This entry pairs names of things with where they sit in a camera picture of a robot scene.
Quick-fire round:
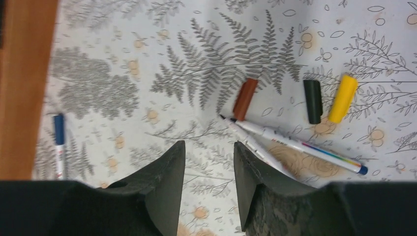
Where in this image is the red-brown pen cap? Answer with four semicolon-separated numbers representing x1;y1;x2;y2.
233;78;258;121

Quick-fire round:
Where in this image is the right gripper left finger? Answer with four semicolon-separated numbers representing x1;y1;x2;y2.
0;141;186;236

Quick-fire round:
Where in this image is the floral table mat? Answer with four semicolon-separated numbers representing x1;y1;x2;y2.
32;0;417;236

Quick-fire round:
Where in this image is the white marker blue end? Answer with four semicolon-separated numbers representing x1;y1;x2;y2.
56;144;65;180

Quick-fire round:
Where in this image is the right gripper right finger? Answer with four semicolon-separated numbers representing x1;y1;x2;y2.
234;142;417;236

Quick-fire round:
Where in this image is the orange wooden divided tray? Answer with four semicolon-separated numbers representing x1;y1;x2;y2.
0;0;59;180

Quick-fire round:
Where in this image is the white marker red tip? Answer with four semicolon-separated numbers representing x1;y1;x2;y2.
231;118;368;175

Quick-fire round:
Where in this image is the blue pen cap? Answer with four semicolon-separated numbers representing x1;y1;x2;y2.
53;114;65;146

